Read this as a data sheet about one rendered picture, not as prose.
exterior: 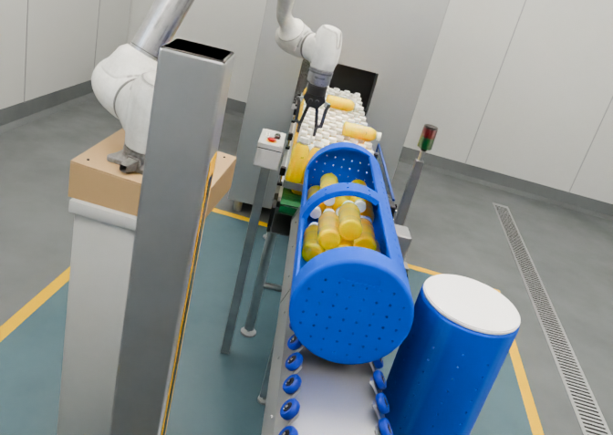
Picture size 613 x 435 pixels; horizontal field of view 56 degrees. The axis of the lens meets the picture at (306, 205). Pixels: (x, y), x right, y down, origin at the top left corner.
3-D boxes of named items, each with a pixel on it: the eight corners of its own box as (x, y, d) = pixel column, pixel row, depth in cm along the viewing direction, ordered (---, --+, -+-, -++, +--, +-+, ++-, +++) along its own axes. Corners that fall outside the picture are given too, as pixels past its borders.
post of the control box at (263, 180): (220, 352, 273) (262, 160, 234) (222, 347, 277) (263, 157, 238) (228, 354, 274) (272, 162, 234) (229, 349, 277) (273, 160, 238)
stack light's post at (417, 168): (350, 357, 294) (416, 160, 250) (349, 352, 297) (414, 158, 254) (358, 358, 294) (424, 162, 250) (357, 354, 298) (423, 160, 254)
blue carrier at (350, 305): (277, 353, 134) (303, 248, 123) (296, 205, 215) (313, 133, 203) (395, 376, 136) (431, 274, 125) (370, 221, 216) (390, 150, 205)
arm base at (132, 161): (95, 163, 166) (97, 146, 163) (140, 144, 185) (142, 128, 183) (149, 186, 162) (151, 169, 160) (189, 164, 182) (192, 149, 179)
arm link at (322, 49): (341, 73, 213) (316, 62, 220) (352, 30, 207) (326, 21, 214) (322, 72, 205) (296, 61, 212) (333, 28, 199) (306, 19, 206)
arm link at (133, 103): (140, 159, 163) (150, 86, 153) (109, 132, 173) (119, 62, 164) (188, 155, 174) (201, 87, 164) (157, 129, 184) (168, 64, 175)
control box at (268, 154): (253, 165, 226) (257, 140, 222) (258, 150, 245) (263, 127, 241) (277, 170, 227) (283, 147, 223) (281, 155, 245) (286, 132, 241)
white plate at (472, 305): (534, 341, 149) (532, 345, 149) (505, 285, 174) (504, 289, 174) (431, 317, 147) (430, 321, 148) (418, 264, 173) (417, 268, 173)
